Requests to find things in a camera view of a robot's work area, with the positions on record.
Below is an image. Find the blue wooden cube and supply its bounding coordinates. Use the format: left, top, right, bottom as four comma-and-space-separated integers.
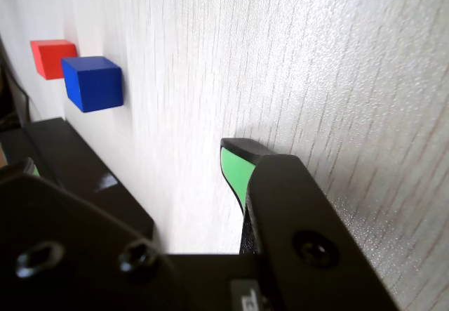
60, 55, 124, 114

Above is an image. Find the red wooden cube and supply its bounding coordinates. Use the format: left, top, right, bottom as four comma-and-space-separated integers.
29, 39, 78, 80

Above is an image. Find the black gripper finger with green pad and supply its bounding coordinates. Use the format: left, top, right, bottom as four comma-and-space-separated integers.
220, 137, 401, 311
0, 156, 183, 311

